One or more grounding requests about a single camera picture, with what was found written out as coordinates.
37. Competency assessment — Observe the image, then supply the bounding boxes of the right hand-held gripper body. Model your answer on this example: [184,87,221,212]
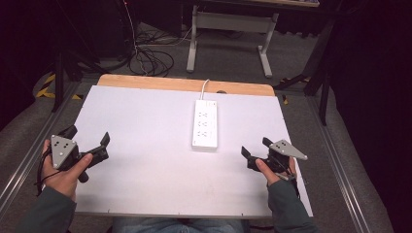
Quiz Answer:
[246,139,309,176]

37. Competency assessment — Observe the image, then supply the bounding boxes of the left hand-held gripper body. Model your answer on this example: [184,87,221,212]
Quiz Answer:
[48,134,110,183]

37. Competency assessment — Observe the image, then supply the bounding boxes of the person's right hand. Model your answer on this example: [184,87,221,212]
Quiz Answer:
[255,156,297,187]

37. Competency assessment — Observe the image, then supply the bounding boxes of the person's left hand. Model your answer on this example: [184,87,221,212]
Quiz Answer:
[41,139,94,202]

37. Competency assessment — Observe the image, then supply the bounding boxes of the white power strip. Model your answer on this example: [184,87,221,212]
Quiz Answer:
[191,99,219,152]

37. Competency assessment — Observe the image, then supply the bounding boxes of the black metal stand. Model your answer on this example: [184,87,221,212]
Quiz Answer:
[272,13,338,126]
[48,0,102,113]

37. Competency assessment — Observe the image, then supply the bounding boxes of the person's legs in jeans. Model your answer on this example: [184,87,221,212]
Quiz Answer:
[111,216,251,233]

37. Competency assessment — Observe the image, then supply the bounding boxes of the wooden desk top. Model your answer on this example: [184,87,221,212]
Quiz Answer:
[246,0,321,9]

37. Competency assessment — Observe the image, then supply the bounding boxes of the aluminium rail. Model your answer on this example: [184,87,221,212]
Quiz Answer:
[0,81,82,212]
[305,95,372,233]

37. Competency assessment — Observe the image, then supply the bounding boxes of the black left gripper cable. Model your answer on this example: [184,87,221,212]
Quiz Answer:
[33,148,63,197]

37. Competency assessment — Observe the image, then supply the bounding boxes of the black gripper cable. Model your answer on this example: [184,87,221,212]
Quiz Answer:
[277,161,301,199]
[33,148,63,197]

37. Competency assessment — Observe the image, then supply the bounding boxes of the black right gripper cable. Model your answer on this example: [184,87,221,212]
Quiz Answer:
[277,161,301,199]

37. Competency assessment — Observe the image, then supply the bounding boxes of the white power strip cable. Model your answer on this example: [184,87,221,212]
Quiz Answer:
[199,79,211,101]

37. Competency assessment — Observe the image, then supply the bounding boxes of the black floor cables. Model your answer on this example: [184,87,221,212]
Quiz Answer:
[128,30,176,78]

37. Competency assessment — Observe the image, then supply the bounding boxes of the red and white cable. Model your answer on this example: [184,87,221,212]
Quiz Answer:
[122,0,141,57]

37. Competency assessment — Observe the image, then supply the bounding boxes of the white metal desk frame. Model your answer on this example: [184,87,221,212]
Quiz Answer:
[186,4,280,79]

